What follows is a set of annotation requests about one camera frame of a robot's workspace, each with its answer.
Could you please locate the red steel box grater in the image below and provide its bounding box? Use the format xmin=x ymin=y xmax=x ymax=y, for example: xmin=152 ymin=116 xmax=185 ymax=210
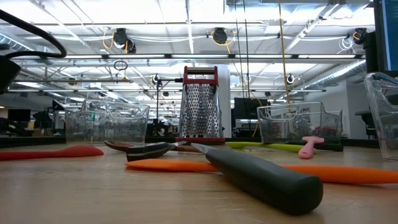
xmin=175 ymin=65 xmax=226 ymax=144

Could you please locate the pink silicone spatula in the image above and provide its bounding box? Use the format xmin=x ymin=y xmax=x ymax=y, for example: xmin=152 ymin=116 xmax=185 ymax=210
xmin=297 ymin=136 xmax=326 ymax=160

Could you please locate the grey ventilation duct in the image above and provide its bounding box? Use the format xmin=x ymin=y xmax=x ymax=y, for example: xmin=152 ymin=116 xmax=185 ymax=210
xmin=303 ymin=59 xmax=367 ymax=91
xmin=0 ymin=34 xmax=55 ymax=65

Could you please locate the black cable reel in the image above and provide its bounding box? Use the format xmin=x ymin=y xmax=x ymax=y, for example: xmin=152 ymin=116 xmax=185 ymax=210
xmin=353 ymin=27 xmax=368 ymax=45
xmin=212 ymin=27 xmax=228 ymax=45
xmin=112 ymin=27 xmax=137 ymax=54

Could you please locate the brown wooden spoon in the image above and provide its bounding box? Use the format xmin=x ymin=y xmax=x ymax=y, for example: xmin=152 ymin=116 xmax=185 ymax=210
xmin=103 ymin=139 xmax=200 ymax=153

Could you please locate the black tripod stand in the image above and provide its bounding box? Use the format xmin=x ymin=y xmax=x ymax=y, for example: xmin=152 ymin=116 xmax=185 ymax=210
xmin=151 ymin=73 xmax=184 ymax=138

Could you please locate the riveted black-handled knife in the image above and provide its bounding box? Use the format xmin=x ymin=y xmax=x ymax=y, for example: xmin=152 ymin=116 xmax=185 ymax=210
xmin=126 ymin=141 xmax=189 ymax=162

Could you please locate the red silicone spoon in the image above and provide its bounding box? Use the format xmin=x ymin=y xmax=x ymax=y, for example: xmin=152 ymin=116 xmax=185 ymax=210
xmin=0 ymin=145 xmax=104 ymax=162

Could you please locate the long light strip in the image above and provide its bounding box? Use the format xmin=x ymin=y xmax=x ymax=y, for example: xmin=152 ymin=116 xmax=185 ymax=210
xmin=9 ymin=53 xmax=363 ymax=60

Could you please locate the clear plastic bin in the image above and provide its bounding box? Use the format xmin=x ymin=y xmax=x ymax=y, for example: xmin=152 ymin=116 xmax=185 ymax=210
xmin=363 ymin=72 xmax=398 ymax=161
xmin=64 ymin=98 xmax=150 ymax=144
xmin=256 ymin=101 xmax=343 ymax=144

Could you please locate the slim black-handled knife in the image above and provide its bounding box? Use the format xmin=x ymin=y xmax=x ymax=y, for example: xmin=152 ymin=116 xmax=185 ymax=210
xmin=313 ymin=142 xmax=345 ymax=152

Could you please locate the black background monitor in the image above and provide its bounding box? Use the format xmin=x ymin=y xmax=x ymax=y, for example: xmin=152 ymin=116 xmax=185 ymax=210
xmin=233 ymin=97 xmax=270 ymax=121

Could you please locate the orange silicone spatula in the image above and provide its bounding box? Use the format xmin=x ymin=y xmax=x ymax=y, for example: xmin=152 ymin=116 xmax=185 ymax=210
xmin=125 ymin=158 xmax=398 ymax=185

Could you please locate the black computer monitor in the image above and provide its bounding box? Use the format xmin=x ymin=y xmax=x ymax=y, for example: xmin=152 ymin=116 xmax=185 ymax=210
xmin=374 ymin=0 xmax=398 ymax=76

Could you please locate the grey round-handled knife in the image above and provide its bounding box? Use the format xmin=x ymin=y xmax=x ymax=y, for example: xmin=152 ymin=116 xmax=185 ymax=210
xmin=190 ymin=142 xmax=324 ymax=216

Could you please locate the thin black hanging cable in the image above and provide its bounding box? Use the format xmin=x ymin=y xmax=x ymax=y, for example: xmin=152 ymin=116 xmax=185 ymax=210
xmin=234 ymin=0 xmax=243 ymax=91

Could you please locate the lime green silicone spoon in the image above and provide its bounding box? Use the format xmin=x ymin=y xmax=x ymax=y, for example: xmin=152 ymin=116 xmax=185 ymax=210
xmin=224 ymin=141 xmax=317 ymax=155

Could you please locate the dark background desk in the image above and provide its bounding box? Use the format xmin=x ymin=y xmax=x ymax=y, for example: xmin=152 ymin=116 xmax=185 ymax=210
xmin=355 ymin=109 xmax=377 ymax=139

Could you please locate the hanging black cable coil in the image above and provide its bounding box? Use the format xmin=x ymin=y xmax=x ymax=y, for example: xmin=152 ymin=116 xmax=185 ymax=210
xmin=113 ymin=60 xmax=129 ymax=72

